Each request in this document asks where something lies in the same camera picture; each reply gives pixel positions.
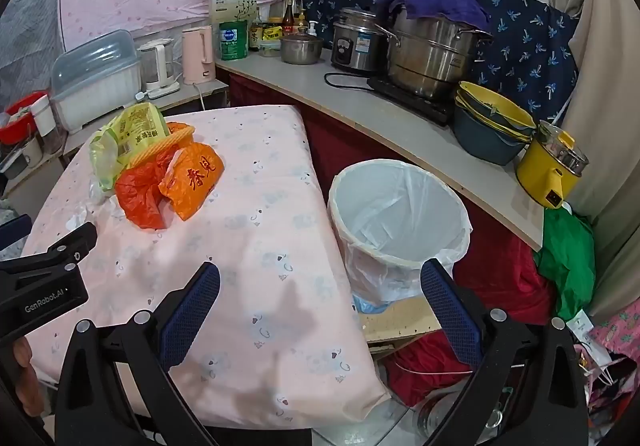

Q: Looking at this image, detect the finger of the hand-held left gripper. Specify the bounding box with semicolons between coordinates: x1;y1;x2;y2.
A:
0;221;98;277

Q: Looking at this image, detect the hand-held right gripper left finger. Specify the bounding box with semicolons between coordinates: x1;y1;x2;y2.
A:
54;262;221;446

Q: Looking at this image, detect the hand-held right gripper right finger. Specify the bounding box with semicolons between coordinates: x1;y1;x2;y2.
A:
420;259;591;446

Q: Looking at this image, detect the red-orange plastic bag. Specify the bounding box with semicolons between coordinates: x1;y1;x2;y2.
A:
115;151;176;230

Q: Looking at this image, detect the white lined trash bin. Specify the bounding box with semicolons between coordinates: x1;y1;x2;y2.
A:
327;159;473;299

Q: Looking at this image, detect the orange printed plastic bag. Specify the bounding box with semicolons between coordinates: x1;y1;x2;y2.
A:
159;143;224;222

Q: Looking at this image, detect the person's left hand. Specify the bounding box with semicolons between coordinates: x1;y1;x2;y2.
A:
10;336;46;418

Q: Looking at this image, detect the particle board stand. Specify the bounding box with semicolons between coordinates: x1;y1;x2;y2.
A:
357;296;443;347

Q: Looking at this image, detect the crumpled clear plastic bag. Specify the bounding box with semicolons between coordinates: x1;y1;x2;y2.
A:
65;176;121;232

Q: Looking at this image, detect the red cloth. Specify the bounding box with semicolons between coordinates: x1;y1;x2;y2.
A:
227;74;556;409

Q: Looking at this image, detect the blue plastic bag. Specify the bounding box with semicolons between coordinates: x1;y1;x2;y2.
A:
352;293;396;314

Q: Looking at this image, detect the pink printed blanket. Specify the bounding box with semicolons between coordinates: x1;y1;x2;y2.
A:
22;105;393;429

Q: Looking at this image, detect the clear plastic bottle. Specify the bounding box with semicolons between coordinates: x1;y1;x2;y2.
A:
415;388;506;446

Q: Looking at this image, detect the green cloth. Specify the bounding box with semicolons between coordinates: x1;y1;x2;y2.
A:
532;209;598;322

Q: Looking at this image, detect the white jar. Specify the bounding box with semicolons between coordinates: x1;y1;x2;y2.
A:
32;95;56;137

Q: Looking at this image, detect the yellow-green plastic bag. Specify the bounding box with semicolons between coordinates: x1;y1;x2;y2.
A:
89;102;168;192

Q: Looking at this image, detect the orange ribbed foam net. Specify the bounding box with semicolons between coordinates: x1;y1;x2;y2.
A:
125;123;196;167

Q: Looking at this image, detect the red bowl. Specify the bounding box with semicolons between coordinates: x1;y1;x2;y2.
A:
0;91;48;144

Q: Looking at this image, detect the yellow electric cooking pot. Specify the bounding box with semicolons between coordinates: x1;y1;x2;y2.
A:
516;120;590;210

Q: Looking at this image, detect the pink patterned cloth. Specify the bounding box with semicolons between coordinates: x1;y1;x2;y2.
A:
575;299;640;422

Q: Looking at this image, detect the blue plastic basin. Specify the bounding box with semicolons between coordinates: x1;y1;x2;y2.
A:
452;104;531;166

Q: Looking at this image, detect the white dish container grey lid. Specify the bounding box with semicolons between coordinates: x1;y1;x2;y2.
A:
50;29;143;134

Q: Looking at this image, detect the yellow colander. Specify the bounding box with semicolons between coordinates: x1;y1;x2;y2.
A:
454;94;535;143
457;80;537;129

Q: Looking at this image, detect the white glass kettle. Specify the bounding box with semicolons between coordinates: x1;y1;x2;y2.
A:
137;37;181;100

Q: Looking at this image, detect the black induction cooker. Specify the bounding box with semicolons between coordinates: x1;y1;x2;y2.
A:
367;74;458;127

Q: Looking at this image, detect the grey mesh net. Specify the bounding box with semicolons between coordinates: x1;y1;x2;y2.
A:
0;0;66;102

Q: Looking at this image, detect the pink electric kettle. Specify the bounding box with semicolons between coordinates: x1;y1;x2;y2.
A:
181;25;217;86

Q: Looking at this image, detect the large steel stockpot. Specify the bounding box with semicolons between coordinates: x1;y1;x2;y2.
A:
372;9;493;100

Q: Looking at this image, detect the green tin can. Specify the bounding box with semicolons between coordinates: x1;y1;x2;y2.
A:
219;20;249;61

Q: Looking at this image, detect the dark glass bottle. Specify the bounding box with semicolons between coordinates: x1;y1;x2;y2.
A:
248;16;264;52

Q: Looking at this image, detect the steel rice cooker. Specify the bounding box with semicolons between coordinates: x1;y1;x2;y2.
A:
331;6;396;74

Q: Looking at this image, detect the beige curtain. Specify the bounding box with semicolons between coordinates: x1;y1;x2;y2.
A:
547;0;640;317

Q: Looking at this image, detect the navy printed cloth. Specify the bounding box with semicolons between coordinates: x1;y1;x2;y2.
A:
300;0;581;127

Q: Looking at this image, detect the small steel pot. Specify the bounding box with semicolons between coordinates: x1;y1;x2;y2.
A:
279;29;325;66

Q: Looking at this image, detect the white and tan cardboard box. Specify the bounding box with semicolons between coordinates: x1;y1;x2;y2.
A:
209;0;258;24

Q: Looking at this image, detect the purple towel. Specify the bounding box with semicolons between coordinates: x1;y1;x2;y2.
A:
375;0;493;32

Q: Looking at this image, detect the black power cable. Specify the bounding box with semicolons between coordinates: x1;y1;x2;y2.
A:
324;71;373;90

